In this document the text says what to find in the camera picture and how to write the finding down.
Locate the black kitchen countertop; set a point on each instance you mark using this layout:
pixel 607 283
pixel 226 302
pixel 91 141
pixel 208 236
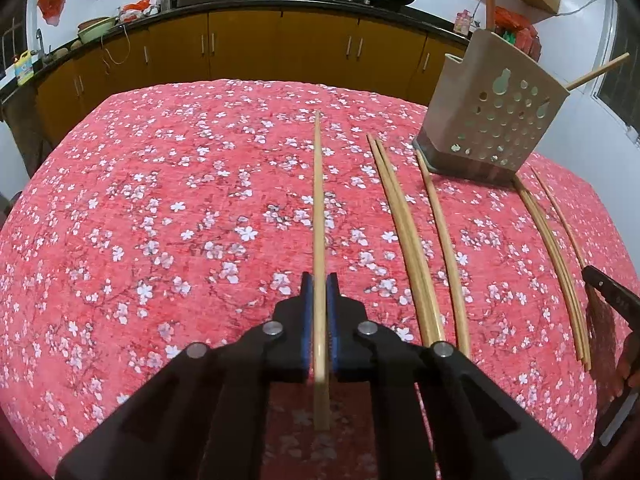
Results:
pixel 280 2

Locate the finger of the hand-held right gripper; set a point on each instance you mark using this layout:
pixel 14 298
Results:
pixel 612 295

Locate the hanging red plastic bag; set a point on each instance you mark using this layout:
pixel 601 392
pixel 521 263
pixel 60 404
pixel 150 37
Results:
pixel 52 0

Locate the red and white bag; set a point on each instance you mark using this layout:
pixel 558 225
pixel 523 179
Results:
pixel 137 10

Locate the beige perforated chopstick holder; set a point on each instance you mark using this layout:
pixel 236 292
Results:
pixel 460 100

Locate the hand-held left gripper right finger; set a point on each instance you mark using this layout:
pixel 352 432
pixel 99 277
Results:
pixel 332 330

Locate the metal faucet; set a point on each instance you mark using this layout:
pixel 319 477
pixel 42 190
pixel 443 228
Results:
pixel 41 45

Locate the pink bottle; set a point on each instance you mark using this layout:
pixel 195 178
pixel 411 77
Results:
pixel 463 22

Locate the barred window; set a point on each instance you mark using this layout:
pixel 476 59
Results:
pixel 620 75

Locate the orange lower kitchen cabinets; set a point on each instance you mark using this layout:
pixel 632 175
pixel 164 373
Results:
pixel 250 40

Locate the green basin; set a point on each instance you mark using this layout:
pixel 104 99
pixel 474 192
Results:
pixel 97 30

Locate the person's right hand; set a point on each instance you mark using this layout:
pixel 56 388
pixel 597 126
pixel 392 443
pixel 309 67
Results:
pixel 632 360

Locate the yellow and blue jug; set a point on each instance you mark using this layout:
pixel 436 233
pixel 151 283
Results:
pixel 24 70

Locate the red floral tablecloth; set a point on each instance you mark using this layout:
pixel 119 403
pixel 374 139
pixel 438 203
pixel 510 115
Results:
pixel 150 210

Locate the row of bamboo chopsticks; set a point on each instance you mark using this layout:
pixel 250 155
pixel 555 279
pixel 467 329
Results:
pixel 430 320

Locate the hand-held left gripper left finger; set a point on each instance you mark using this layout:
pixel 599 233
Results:
pixel 306 330

